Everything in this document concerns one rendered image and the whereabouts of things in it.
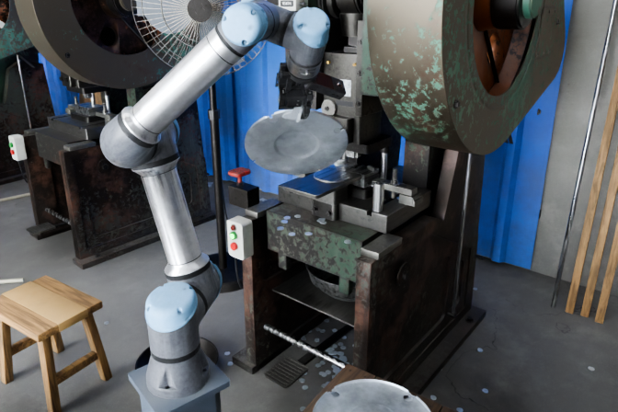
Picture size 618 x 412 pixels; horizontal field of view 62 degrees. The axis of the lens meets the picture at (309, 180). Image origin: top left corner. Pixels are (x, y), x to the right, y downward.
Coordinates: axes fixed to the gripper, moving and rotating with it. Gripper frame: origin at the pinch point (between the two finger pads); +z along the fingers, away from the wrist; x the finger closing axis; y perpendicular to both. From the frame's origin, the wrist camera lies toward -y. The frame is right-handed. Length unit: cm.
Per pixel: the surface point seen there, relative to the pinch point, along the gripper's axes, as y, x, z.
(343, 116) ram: -19.0, -14.0, 22.8
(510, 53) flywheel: -69, -21, 2
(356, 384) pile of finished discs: -9, 65, 26
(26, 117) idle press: 160, -174, 255
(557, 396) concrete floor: -92, 76, 70
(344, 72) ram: -19.0, -24.1, 13.3
